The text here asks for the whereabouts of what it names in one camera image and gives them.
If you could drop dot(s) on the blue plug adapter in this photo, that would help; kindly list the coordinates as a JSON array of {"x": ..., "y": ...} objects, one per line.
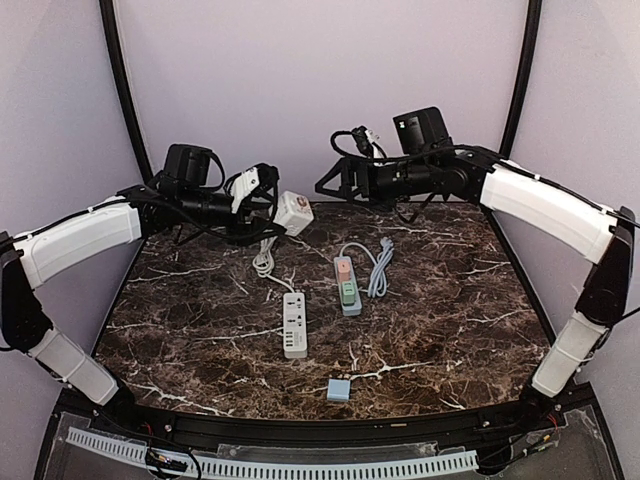
[{"x": 338, "y": 390}]

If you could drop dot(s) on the white cube socket adapter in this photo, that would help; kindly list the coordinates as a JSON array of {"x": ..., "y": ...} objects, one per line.
[{"x": 294, "y": 213}]

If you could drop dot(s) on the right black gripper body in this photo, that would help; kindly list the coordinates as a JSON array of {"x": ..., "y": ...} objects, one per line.
[{"x": 415, "y": 180}]

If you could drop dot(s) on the white slotted cable duct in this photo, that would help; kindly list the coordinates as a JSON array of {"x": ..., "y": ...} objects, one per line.
[{"x": 243, "y": 462}]

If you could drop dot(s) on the black frame post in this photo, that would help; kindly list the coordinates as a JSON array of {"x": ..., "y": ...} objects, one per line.
[
  {"x": 123, "y": 88},
  {"x": 534, "y": 10}
]

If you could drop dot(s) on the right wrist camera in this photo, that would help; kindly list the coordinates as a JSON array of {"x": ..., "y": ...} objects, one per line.
[{"x": 422, "y": 130}]

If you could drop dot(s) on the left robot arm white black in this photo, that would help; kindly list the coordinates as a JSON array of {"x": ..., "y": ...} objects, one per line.
[{"x": 31, "y": 259}]

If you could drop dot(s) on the left black frame post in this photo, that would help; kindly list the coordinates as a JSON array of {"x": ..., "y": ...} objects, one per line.
[{"x": 123, "y": 88}]

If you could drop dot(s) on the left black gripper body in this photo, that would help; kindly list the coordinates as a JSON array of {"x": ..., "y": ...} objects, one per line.
[{"x": 195, "y": 205}]

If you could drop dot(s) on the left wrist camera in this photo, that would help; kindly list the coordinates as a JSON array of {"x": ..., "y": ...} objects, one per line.
[{"x": 188, "y": 163}]

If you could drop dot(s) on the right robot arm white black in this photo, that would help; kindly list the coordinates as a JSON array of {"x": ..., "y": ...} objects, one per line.
[{"x": 603, "y": 236}]

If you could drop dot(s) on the right black frame post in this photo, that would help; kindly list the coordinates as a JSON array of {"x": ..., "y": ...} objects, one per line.
[{"x": 534, "y": 10}]

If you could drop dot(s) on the white power strip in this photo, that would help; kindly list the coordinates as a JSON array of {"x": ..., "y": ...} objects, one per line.
[{"x": 295, "y": 344}]

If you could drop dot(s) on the blue-grey power strip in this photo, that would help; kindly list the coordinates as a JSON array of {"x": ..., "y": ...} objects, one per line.
[{"x": 357, "y": 308}]

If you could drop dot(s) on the pink plug adapter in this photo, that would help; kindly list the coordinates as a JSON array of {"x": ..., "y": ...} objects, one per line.
[{"x": 343, "y": 269}]

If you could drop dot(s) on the black front frame rail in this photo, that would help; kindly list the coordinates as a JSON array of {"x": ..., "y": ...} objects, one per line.
[{"x": 487, "y": 425}]

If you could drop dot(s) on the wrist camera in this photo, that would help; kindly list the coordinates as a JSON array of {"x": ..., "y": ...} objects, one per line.
[
  {"x": 422, "y": 130},
  {"x": 188, "y": 163}
]

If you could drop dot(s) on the green plug adapter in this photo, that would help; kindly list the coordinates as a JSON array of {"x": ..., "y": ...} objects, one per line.
[{"x": 348, "y": 292}]

